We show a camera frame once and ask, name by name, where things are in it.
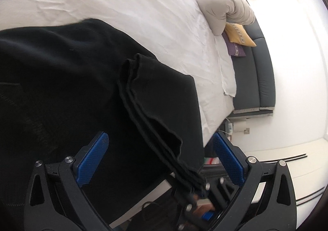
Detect yellow patterned pillow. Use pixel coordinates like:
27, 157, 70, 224
225, 22, 257, 47

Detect black denim pants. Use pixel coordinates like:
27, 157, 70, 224
0, 18, 208, 224

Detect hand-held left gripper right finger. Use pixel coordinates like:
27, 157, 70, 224
212, 132, 298, 231

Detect rolled cream duvet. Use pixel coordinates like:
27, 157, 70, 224
181, 0, 256, 36

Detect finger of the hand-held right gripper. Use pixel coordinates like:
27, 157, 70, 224
177, 187, 215, 231
205, 177, 239, 212

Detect dark grey padded headboard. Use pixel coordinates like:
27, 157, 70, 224
229, 0, 276, 115

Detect purple patterned pillow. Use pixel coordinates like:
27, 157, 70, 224
222, 32, 247, 57

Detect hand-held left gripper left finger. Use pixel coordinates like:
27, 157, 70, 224
24, 131, 113, 231

